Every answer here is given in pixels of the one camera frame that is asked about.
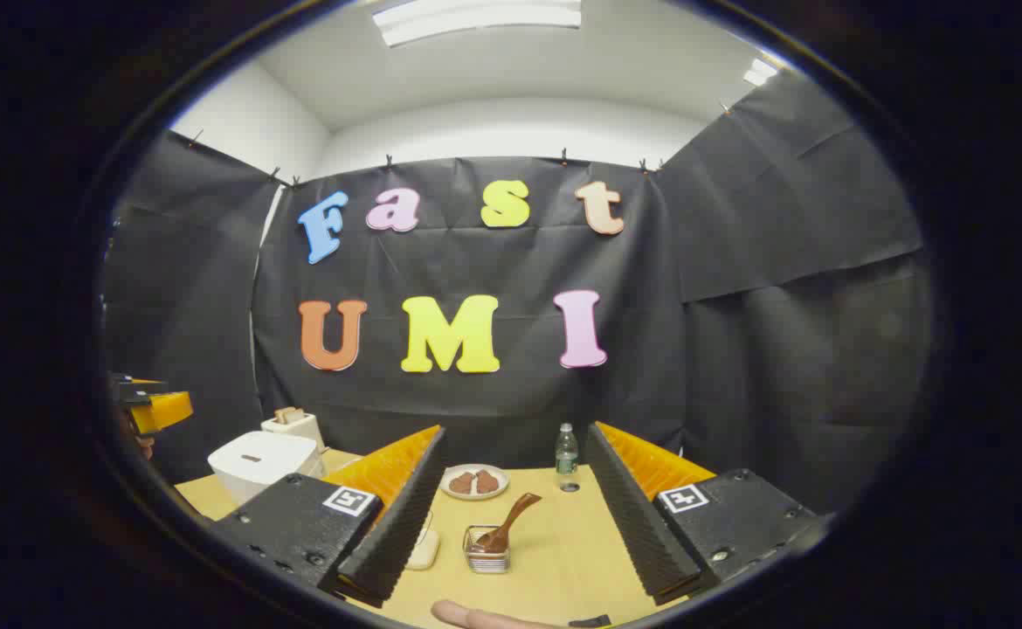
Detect white toaster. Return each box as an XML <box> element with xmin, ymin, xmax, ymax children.
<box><xmin>260</xmin><ymin>411</ymin><xmax>327</xmax><ymax>451</ymax></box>

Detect white rice cooker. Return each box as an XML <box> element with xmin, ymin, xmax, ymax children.
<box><xmin>208</xmin><ymin>431</ymin><xmax>324</xmax><ymax>506</ymax></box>

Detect black backdrop cloth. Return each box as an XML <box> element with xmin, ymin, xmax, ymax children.
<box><xmin>102</xmin><ymin>70</ymin><xmax>936</xmax><ymax>516</ymax></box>

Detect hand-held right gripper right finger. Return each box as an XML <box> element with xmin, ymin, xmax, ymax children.
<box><xmin>585</xmin><ymin>421</ymin><xmax>826</xmax><ymax>606</ymax></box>

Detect clear water bottle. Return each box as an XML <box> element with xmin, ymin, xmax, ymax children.
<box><xmin>555</xmin><ymin>424</ymin><xmax>580</xmax><ymax>488</ymax></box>

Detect round white plate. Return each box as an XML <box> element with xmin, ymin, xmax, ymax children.
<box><xmin>440</xmin><ymin>464</ymin><xmax>510</xmax><ymax>501</ymax></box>

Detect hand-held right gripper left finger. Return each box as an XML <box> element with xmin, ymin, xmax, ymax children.
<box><xmin>210</xmin><ymin>425</ymin><xmax>447</xmax><ymax>610</ymax></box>

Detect metal wire chopstick holder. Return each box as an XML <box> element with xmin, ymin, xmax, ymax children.
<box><xmin>463</xmin><ymin>524</ymin><xmax>512</xmax><ymax>575</ymax></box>

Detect brown wooden spoon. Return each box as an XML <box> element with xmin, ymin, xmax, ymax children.
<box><xmin>473</xmin><ymin>493</ymin><xmax>543</xmax><ymax>554</ymax></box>

